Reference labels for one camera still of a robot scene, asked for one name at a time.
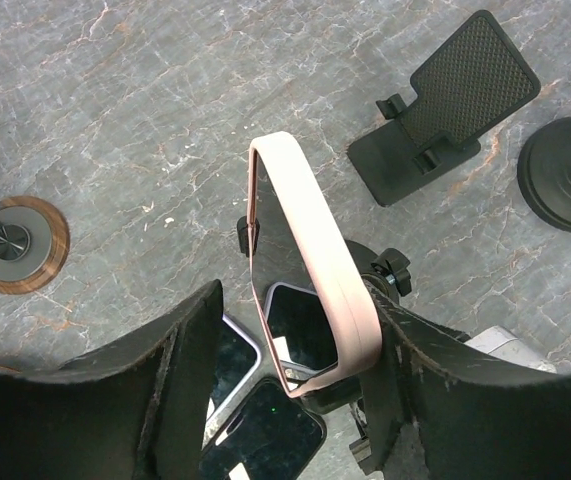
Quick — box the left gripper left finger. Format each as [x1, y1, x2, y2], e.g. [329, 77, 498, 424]
[0, 280, 223, 479]

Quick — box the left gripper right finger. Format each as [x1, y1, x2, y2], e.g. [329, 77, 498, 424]
[360, 284, 571, 479]

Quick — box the lavender case phone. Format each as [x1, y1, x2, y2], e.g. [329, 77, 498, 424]
[202, 281, 339, 449]

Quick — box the black phone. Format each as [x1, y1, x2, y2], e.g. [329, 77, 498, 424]
[199, 377, 326, 480]

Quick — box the black round phone stand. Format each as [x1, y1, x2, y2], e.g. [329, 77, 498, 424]
[236, 214, 414, 471]

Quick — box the pink case phone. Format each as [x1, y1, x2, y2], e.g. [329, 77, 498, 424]
[238, 131, 382, 399]

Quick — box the black weighted phone stand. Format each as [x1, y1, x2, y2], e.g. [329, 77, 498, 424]
[517, 117, 571, 232]

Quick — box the black folding phone stand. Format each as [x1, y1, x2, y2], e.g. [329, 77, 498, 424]
[347, 10, 541, 207]

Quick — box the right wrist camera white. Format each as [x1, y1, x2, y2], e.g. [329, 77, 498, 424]
[465, 326, 557, 374]

